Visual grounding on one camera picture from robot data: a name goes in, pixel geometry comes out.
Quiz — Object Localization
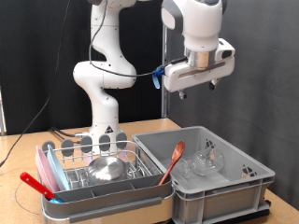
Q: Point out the light blue plate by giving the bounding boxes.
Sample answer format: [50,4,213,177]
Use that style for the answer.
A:
[46,144,72,191]

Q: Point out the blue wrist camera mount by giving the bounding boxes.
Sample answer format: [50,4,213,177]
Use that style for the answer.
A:
[151,63,166,91]

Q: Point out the clear wine glass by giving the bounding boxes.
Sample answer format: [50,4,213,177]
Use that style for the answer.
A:
[179,147,226,180]

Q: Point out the grey plastic crate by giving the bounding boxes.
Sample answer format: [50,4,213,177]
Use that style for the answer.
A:
[131,125,277,224]

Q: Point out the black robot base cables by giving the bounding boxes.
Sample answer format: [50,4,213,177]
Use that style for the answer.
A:
[48,126,92,141]

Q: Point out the long black hanging cable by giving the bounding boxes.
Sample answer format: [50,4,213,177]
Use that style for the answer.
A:
[0,0,73,168]

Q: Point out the pink plate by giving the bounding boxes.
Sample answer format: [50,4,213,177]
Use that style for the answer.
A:
[35,145,60,194]

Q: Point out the wire dish rack grey tray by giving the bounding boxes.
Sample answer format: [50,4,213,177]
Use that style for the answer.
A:
[35,132,176,224]

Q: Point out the aluminium vertical pole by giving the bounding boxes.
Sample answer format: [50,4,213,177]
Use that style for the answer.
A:
[160,22,169,119]

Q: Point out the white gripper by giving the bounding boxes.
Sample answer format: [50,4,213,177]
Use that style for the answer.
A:
[163,37,236,101]

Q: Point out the silver frame post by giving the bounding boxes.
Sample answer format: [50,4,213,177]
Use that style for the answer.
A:
[0,87,7,136]

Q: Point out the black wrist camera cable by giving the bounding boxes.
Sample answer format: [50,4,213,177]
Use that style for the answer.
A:
[88,0,189,77]

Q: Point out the stainless steel bowl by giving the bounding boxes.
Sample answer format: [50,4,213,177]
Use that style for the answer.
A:
[87,155,128,185]

